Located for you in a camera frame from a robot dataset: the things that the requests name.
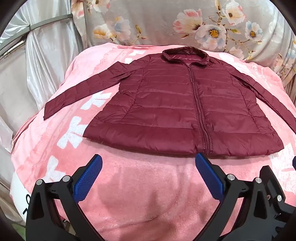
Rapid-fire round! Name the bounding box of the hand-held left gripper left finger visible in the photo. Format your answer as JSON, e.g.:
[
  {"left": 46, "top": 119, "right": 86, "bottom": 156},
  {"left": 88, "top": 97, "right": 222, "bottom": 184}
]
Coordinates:
[{"left": 25, "top": 154, "right": 103, "bottom": 241}]

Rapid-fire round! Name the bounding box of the grey floral bed cover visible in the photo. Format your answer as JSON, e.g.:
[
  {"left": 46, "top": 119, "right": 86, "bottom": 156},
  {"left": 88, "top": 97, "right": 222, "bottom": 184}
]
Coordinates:
[{"left": 70, "top": 0, "right": 296, "bottom": 93}]

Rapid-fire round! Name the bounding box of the pink printed fleece blanket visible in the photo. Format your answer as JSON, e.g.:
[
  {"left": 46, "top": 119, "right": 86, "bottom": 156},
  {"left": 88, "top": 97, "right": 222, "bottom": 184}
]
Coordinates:
[{"left": 10, "top": 42, "right": 296, "bottom": 241}]

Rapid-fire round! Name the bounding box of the white satin curtain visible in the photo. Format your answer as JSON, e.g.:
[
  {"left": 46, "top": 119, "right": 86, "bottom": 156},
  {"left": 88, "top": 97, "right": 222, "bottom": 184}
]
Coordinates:
[{"left": 0, "top": 0, "right": 84, "bottom": 153}]

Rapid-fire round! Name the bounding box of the maroon puffer jacket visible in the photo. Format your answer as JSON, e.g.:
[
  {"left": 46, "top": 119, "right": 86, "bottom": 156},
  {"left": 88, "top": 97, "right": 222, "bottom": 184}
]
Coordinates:
[{"left": 43, "top": 48, "right": 296, "bottom": 156}]

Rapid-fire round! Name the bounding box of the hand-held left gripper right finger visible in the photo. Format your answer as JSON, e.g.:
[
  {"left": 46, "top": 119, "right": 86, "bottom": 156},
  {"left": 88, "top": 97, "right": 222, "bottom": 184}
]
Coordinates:
[{"left": 195, "top": 152, "right": 275, "bottom": 241}]

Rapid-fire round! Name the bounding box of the grey curtain tie strap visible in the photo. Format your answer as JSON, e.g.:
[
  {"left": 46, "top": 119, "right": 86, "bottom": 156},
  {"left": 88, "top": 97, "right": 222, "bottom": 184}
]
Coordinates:
[{"left": 0, "top": 13, "right": 74, "bottom": 58}]

